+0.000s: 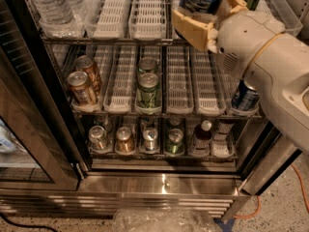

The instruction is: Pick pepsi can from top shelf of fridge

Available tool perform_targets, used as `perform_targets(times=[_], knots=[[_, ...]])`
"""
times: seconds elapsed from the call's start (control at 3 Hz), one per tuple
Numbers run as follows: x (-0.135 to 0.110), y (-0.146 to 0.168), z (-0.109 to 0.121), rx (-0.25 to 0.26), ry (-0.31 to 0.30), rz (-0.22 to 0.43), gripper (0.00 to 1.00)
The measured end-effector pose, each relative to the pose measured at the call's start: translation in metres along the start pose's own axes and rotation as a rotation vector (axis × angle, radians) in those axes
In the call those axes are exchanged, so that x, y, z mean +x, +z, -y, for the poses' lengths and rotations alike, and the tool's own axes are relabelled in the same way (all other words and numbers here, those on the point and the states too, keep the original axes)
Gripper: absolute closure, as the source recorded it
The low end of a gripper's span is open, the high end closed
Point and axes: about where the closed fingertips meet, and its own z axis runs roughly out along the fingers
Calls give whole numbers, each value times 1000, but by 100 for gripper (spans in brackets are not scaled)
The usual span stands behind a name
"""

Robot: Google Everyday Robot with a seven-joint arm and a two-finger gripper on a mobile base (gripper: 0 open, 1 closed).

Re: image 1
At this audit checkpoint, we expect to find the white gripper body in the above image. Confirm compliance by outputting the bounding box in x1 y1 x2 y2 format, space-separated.
215 11 285 79

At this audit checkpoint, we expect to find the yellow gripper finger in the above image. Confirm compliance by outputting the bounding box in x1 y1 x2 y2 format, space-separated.
172 9 218 52
217 0 248 23

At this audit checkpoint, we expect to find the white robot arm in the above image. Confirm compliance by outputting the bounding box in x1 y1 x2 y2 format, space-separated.
172 0 309 152

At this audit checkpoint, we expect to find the blue can middle shelf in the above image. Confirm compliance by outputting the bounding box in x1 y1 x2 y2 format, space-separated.
231 80 259 111

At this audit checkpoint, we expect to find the green can rear middle shelf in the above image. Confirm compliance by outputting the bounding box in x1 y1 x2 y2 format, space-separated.
137 57 158 74

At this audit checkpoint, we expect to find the green can front middle shelf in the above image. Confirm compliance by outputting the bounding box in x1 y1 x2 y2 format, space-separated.
137 72 159 108

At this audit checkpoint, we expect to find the gold can rear middle shelf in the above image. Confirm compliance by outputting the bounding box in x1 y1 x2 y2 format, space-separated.
74 55 101 96

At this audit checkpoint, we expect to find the gold can shelf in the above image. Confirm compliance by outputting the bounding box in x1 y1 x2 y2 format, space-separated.
74 55 101 96
67 71 98 105

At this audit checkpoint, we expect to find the silver red can bottom shelf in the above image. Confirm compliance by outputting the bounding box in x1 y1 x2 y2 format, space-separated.
143 128 158 151

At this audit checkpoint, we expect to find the steel fridge door right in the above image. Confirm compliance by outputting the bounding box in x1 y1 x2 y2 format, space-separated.
242 135 301 195

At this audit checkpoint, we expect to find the green can bottom shelf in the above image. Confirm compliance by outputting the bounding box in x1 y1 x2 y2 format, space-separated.
165 129 183 155

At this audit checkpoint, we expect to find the steel fridge cabinet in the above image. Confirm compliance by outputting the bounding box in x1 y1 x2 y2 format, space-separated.
0 0 308 219

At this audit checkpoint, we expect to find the gold can front middle shelf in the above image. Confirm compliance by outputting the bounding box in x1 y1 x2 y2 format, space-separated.
67 71 98 105

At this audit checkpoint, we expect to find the copper can bottom shelf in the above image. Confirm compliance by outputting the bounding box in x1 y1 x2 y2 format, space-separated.
116 127 134 154

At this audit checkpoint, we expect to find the silver can bottom shelf left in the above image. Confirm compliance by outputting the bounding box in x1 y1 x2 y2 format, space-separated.
88 126 108 151

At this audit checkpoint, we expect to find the glass fridge door left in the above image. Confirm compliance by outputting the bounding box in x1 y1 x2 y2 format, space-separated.
0 0 79 190

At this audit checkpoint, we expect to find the dark bottle white label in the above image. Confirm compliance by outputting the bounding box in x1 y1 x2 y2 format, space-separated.
213 119 235 141

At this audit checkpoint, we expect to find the brown bottle white cap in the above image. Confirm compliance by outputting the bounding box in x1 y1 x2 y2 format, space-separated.
191 120 212 156

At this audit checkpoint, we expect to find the clear water bottle front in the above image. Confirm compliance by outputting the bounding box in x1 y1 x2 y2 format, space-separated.
32 0 74 25

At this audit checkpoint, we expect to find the clear plastic bag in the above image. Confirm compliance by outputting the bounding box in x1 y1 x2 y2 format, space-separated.
112 209 223 232

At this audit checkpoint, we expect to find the orange cable on floor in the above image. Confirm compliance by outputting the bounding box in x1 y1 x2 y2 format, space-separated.
233 163 309 220

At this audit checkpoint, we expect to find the black cable on floor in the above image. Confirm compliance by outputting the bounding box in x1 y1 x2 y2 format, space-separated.
0 212 60 232

